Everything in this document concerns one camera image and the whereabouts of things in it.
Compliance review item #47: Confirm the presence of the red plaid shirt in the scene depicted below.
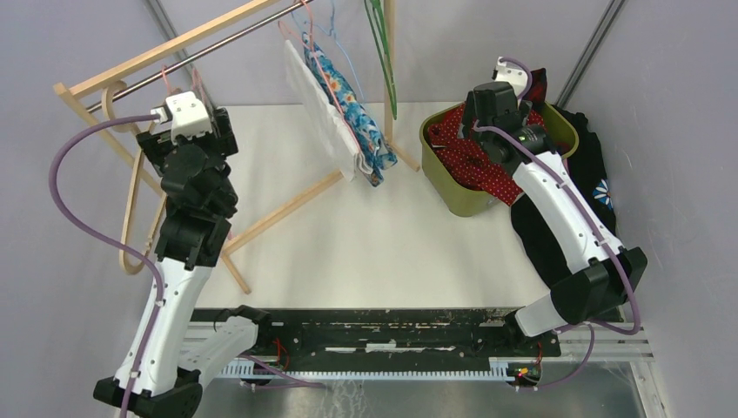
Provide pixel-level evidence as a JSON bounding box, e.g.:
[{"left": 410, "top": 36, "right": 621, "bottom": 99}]
[{"left": 523, "top": 68, "right": 548, "bottom": 108}]

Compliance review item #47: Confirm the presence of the red polka dot garment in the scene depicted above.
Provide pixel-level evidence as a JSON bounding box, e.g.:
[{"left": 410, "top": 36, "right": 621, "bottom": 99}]
[{"left": 425, "top": 104, "right": 546, "bottom": 207}]

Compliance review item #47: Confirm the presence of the pink hanger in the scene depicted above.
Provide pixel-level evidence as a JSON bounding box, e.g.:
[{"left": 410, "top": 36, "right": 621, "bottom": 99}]
[
  {"left": 278, "top": 14, "right": 376, "bottom": 171},
  {"left": 158, "top": 64, "right": 215, "bottom": 117}
]

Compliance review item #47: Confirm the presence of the white garment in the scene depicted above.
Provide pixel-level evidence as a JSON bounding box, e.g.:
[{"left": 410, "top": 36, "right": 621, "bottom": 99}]
[{"left": 283, "top": 40, "right": 373, "bottom": 181}]

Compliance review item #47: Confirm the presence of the wooden hanger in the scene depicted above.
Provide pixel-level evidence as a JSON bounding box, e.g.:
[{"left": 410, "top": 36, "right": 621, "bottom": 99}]
[{"left": 101, "top": 80, "right": 165, "bottom": 275}]

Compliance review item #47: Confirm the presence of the green hanger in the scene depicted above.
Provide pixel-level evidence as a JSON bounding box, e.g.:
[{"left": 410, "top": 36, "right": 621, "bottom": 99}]
[{"left": 363, "top": 0, "right": 398, "bottom": 120}]

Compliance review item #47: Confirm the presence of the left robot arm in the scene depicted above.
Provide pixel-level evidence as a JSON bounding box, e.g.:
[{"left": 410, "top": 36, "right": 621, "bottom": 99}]
[{"left": 93, "top": 108, "right": 274, "bottom": 417}]

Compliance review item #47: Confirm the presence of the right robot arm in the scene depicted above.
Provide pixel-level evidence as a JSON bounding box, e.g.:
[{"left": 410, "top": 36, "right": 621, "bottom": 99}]
[{"left": 461, "top": 81, "right": 647, "bottom": 355}]

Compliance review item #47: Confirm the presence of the green plastic basket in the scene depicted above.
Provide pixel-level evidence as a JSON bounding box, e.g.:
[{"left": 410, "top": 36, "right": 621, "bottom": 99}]
[{"left": 418, "top": 98, "right": 580, "bottom": 217}]

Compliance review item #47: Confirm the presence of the blue floral garment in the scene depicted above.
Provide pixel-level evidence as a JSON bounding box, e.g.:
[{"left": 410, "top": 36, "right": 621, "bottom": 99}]
[{"left": 304, "top": 43, "right": 398, "bottom": 187}]

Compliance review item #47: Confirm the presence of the black garment with flower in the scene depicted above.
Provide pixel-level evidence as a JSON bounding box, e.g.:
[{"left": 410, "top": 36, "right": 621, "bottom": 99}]
[{"left": 510, "top": 108, "right": 616, "bottom": 287}]

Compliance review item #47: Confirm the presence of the wooden clothes rack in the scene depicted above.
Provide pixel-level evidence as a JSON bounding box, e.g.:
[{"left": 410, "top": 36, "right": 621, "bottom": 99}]
[{"left": 52, "top": 0, "right": 423, "bottom": 295}]

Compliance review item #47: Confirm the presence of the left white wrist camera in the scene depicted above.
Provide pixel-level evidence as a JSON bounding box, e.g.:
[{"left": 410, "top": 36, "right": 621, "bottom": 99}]
[{"left": 150, "top": 91, "right": 213, "bottom": 146}]

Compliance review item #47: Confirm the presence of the blue wire hanger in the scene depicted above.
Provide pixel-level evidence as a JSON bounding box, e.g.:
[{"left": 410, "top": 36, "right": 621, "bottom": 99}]
[{"left": 287, "top": 1, "right": 383, "bottom": 104}]

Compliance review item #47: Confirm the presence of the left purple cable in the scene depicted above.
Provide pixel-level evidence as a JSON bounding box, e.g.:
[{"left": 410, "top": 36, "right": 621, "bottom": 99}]
[{"left": 48, "top": 112, "right": 168, "bottom": 418}]

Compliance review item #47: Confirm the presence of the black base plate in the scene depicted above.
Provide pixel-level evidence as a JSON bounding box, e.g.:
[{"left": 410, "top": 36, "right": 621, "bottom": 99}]
[{"left": 246, "top": 307, "right": 561, "bottom": 373}]

